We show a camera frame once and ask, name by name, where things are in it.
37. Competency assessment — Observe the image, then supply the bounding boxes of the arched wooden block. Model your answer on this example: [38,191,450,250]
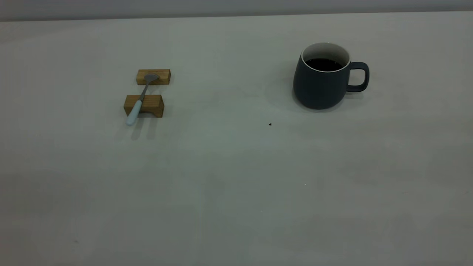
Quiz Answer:
[123,95,164,119]

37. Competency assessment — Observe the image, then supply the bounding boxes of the dark grey ceramic mug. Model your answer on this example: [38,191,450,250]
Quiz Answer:
[293,42,370,110]

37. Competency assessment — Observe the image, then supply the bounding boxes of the flat rectangular wooden block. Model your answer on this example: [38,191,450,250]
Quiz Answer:
[136,69,171,86]

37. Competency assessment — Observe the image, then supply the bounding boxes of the spoon with pale blue handle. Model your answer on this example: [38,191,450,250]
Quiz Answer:
[126,74,160,126]

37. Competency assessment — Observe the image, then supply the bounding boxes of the dark coffee liquid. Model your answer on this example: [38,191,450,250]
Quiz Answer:
[306,58,343,72]

